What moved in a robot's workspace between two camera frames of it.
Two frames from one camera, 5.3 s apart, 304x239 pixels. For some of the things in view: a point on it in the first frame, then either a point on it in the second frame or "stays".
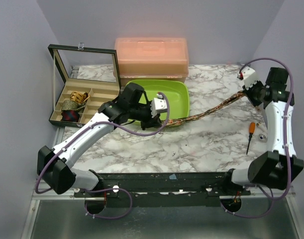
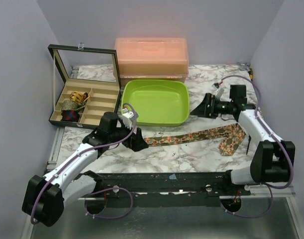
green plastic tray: x=176 y=90 stays
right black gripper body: x=250 y=94 to x=209 y=107
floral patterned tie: x=202 y=115 to x=232 y=136
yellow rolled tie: x=79 y=97 stays
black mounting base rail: x=164 y=189 stays
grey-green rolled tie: x=69 y=105 stays
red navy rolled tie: x=70 y=115 stays
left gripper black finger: x=155 y=122 to x=138 y=141
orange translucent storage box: x=152 y=58 stays
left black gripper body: x=140 y=113 to x=119 y=134
